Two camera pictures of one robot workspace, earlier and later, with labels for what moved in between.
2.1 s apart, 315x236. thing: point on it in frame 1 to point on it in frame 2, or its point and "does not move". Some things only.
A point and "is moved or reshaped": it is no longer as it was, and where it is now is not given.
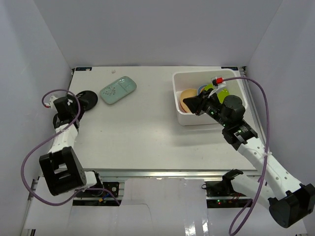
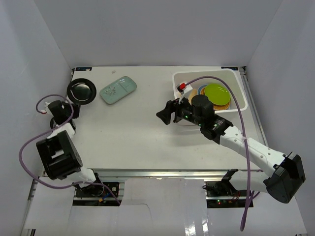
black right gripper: (197, 104) to (171, 107)
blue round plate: (200, 88) does not move
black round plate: (90, 96) is moved or reshaped
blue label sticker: (83, 69) does not move
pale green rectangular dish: (117, 90) does not move
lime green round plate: (222, 93) does not move
